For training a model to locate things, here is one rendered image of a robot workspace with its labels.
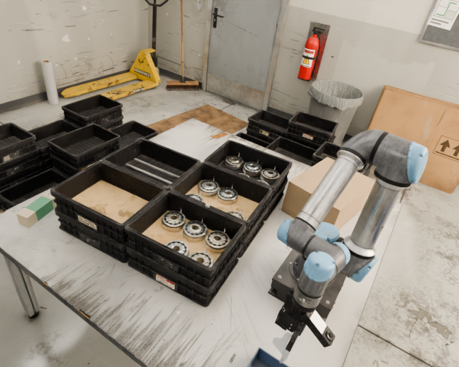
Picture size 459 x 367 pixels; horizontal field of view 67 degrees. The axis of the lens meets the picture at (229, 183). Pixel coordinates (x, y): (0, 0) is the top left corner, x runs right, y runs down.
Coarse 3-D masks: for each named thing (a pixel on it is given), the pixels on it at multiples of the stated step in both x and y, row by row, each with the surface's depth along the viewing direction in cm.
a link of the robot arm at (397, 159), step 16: (384, 144) 106; (400, 144) 105; (416, 144) 104; (384, 160) 107; (400, 160) 104; (416, 160) 101; (384, 176) 108; (400, 176) 105; (416, 176) 103; (384, 192) 110; (400, 192) 111; (368, 208) 116; (384, 208) 112; (368, 224) 116; (384, 224) 116; (352, 240) 122; (368, 240) 118; (352, 256) 121; (368, 256) 120; (352, 272) 123; (368, 272) 125
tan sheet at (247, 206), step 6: (192, 192) 173; (198, 192) 173; (204, 198) 170; (210, 198) 171; (240, 198) 174; (210, 204) 167; (216, 204) 168; (222, 204) 168; (234, 204) 169; (240, 204) 170; (246, 204) 170; (252, 204) 171; (258, 204) 171; (228, 210) 165; (234, 210) 165; (246, 210) 166; (252, 210) 167; (246, 216) 163
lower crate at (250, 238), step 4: (264, 212) 169; (264, 216) 175; (260, 220) 165; (256, 224) 161; (260, 224) 175; (256, 228) 167; (260, 228) 174; (252, 232) 159; (256, 232) 172; (248, 236) 154; (252, 236) 167; (240, 240) 151; (244, 240) 151; (248, 240) 160; (252, 240) 167; (244, 244) 153; (248, 244) 164; (244, 248) 160; (240, 252) 157; (244, 252) 160; (240, 256) 157
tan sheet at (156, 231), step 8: (152, 224) 151; (160, 224) 152; (144, 232) 147; (152, 232) 147; (160, 232) 148; (168, 232) 148; (176, 232) 149; (208, 232) 151; (160, 240) 144; (168, 240) 145; (184, 240) 146; (192, 248) 142; (200, 248) 143; (216, 256) 141
